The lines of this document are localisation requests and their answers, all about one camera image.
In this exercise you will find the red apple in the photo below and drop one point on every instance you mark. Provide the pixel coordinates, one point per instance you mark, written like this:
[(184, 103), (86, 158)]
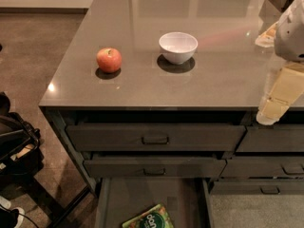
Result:
[(109, 59)]

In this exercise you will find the black cart with items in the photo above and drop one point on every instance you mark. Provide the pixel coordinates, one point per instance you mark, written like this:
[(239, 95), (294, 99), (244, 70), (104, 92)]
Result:
[(20, 154)]

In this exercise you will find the white ceramic bowl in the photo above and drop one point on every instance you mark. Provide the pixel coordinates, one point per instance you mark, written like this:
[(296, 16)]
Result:
[(178, 47)]

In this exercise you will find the black and white shoe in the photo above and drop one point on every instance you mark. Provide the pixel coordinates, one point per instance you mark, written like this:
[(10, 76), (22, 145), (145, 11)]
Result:
[(10, 218)]

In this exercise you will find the top left grey drawer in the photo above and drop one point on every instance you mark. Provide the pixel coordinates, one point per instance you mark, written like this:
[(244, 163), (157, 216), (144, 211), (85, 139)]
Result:
[(155, 136)]

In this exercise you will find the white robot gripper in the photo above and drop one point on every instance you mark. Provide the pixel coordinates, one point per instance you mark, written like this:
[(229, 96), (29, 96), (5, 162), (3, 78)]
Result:
[(291, 35)]

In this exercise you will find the middle left grey drawer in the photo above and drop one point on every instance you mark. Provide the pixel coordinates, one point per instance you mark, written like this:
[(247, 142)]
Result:
[(187, 165)]

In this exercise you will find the top right grey drawer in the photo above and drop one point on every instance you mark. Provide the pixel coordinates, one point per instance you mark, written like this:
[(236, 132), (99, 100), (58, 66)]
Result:
[(276, 138)]

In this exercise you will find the green rice chip bag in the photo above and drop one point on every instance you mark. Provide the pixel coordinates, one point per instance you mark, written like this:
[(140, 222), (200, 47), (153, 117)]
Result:
[(156, 217)]

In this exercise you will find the open bottom left drawer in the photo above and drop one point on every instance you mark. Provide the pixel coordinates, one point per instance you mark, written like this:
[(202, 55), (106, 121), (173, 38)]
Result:
[(186, 201)]

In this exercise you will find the bottom right grey drawer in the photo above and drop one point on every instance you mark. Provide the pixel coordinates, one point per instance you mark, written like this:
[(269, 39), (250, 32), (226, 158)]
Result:
[(258, 187)]

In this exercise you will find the middle right grey drawer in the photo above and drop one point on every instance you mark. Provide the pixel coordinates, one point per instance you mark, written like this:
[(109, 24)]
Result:
[(264, 167)]

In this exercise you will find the grey drawer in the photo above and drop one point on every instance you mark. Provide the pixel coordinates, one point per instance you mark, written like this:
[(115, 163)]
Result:
[(264, 167), (187, 165), (258, 187), (155, 136), (276, 138)]

